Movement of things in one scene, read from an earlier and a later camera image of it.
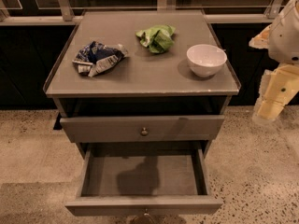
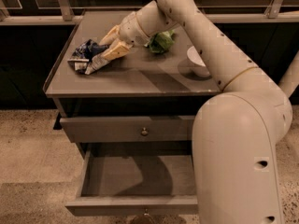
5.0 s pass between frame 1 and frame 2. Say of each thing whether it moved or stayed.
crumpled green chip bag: stayed
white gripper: moved
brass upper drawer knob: stayed
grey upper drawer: stayed
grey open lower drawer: stayed
